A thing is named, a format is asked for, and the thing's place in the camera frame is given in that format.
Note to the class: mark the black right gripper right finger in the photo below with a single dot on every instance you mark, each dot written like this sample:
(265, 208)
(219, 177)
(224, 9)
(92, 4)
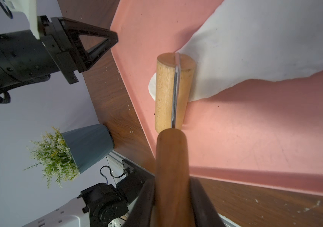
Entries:
(205, 214)

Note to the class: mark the small green potted plant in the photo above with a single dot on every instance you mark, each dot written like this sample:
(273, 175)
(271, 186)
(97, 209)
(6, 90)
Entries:
(65, 155)

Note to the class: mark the white dough lump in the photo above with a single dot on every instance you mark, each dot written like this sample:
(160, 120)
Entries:
(266, 40)

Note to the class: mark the wooden rolling pin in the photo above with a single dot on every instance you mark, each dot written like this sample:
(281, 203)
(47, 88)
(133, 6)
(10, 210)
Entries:
(174, 76)

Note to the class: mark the pink silicone mat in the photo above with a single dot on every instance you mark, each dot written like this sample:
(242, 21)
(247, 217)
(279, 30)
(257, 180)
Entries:
(257, 132)

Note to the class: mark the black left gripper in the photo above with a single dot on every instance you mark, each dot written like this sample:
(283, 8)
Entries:
(23, 57)

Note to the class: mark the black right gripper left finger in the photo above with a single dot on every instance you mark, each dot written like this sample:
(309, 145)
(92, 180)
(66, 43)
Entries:
(142, 211)

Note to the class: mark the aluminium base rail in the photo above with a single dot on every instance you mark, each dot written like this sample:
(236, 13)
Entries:
(121, 167)

